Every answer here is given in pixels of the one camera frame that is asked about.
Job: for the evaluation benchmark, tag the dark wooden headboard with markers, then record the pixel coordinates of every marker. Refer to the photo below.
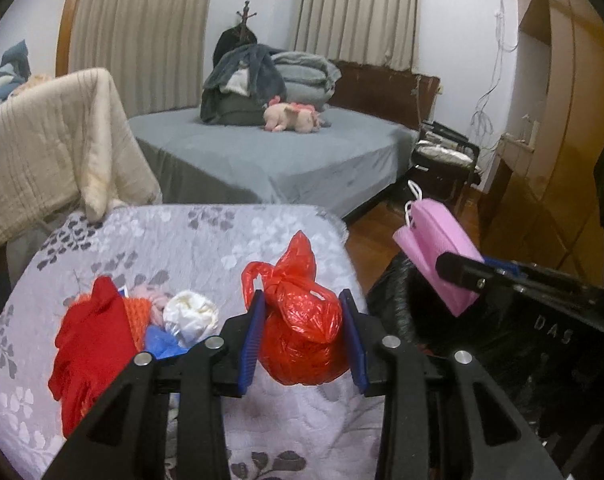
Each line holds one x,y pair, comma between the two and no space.
382,95

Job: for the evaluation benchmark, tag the black folding chair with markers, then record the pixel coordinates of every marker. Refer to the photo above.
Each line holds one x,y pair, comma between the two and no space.
444,160

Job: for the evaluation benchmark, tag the pink pig plush toy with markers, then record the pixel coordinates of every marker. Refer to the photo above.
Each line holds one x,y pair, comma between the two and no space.
289,117

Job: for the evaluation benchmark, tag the white crumpled plastic bag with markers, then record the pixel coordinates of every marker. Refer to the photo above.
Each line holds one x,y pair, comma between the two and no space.
189,315

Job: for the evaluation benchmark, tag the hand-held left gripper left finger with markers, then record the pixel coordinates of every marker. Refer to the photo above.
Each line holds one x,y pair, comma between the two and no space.
249,347

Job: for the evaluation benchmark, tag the blue plastic bag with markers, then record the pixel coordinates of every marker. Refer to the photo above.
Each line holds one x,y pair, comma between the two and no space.
159,342

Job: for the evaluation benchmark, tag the curved wooden frame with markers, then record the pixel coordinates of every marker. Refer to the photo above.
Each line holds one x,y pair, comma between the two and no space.
67,25

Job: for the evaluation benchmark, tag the wide beige curtain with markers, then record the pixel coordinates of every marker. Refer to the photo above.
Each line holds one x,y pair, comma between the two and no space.
142,30

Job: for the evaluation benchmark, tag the folded grey blankets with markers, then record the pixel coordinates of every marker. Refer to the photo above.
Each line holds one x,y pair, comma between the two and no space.
304,75

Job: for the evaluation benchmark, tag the grey bed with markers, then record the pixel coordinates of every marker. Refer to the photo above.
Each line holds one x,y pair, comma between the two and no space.
262,160

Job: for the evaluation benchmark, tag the narrow beige curtain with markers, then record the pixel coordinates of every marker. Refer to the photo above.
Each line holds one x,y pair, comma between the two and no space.
357,10

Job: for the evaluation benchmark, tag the red plastic bag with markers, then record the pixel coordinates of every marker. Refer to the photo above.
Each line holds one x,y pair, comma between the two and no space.
297,330

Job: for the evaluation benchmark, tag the cream quilt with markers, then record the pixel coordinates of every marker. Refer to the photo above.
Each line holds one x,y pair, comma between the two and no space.
47,145

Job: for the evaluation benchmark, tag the wooden coat rack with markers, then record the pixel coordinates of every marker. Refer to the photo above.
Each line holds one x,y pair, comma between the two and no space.
244,20

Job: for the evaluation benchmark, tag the pink crumpled tissue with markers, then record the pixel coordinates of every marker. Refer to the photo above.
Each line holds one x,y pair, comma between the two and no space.
149,297

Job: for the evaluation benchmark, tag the red cloth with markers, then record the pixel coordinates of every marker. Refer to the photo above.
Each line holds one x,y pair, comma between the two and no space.
89,350

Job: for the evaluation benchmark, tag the pink face mask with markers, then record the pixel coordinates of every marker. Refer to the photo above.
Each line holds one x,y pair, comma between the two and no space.
432,240

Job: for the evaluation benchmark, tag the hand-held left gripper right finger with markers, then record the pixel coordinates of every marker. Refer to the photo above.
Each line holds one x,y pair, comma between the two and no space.
354,347

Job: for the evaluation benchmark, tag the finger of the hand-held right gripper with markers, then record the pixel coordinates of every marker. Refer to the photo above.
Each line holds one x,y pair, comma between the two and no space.
502,266
462,270

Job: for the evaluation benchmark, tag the orange textured cloth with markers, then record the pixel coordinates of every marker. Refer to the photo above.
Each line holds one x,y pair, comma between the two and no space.
137,317

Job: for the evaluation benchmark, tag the brown wooden wardrobe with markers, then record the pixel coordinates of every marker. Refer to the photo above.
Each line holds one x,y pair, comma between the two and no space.
567,110

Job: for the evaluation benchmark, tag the blue and white clothes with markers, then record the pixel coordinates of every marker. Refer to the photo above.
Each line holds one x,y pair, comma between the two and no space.
7,72

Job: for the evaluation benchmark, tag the dark grey clothes pile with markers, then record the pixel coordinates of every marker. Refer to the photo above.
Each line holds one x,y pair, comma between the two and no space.
232,90

